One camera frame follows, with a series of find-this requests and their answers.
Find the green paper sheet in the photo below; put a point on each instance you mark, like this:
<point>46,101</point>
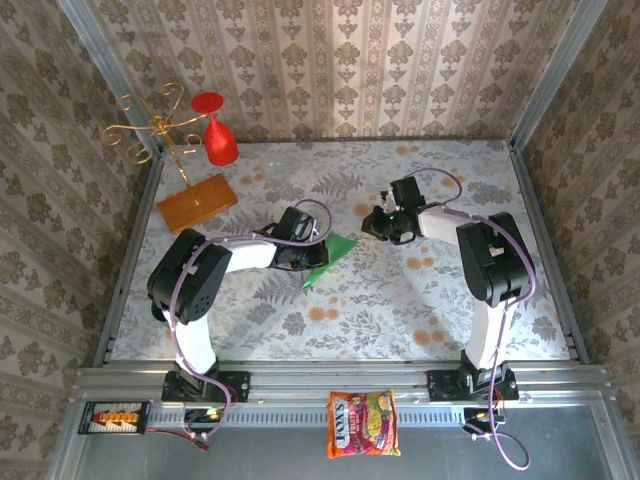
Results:
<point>340,247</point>

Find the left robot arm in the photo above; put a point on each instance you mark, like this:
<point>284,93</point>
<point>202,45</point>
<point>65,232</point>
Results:
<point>190,280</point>

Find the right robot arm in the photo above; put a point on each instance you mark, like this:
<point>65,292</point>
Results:
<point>495,260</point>

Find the floral table mat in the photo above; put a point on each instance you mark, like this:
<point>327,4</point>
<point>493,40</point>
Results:
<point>350,325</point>

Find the red wine glass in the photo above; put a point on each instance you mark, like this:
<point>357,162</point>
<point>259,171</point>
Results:
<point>220,142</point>

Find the orange candy bag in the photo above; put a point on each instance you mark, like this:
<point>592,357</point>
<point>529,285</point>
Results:
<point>362,425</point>

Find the small connector board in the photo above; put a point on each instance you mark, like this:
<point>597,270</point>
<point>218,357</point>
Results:
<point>212,414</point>
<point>477,416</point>

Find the aluminium frame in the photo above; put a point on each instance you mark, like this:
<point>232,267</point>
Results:
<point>340,382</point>

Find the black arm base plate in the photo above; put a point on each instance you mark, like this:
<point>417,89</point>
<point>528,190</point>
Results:
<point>440,387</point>
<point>237,387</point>

